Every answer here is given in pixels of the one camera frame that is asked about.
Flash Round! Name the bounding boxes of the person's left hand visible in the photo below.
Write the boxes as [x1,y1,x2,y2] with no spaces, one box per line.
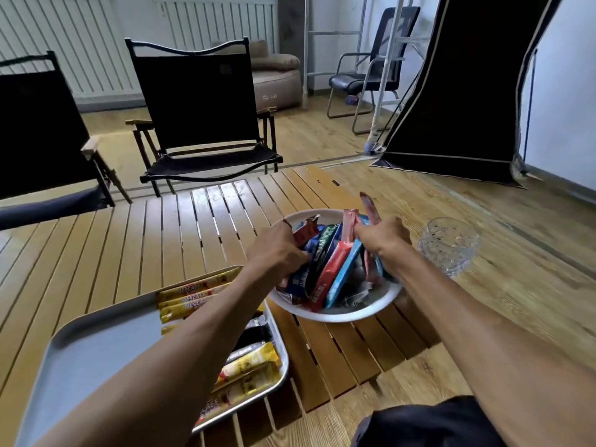
[245,218,314,289]

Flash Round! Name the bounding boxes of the person's right hand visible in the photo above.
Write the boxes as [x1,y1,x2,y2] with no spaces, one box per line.
[353,214,413,261]

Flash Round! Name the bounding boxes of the pile of sachets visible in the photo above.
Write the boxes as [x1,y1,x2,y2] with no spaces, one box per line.
[277,214,397,312]

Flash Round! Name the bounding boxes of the grey rectangular tray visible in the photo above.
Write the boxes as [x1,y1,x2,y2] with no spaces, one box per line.
[14,264,291,447]

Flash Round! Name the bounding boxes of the person's right forearm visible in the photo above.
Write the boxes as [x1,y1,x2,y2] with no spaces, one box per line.
[381,242,596,447]

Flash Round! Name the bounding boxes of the person's left forearm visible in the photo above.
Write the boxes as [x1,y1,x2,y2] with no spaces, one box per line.
[32,267,280,447]

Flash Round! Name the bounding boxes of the person's right leg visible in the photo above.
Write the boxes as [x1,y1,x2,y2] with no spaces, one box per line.
[351,395,506,447]

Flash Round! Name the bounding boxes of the clear patterned glass cup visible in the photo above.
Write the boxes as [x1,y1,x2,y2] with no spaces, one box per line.
[417,217,481,279]

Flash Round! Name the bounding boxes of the white round bowl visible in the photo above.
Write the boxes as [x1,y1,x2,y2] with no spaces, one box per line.
[268,208,404,323]

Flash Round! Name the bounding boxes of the black office chair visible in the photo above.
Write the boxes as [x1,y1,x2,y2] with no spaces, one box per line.
[325,6,422,135]

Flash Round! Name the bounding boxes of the beige inflatable sofa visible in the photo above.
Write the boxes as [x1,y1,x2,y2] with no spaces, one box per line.
[212,39,304,112]

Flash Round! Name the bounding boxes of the black fabric backdrop panel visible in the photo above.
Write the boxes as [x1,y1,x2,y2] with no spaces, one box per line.
[370,0,567,189]

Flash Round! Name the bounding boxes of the black folding chair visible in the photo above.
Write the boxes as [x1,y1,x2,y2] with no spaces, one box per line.
[0,50,133,231]
[124,37,284,197]

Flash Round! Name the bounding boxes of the white metal frame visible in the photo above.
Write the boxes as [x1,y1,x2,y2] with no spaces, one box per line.
[302,0,434,154]

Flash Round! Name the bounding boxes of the white wall radiator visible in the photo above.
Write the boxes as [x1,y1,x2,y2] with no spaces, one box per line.
[0,0,145,101]
[160,0,278,54]

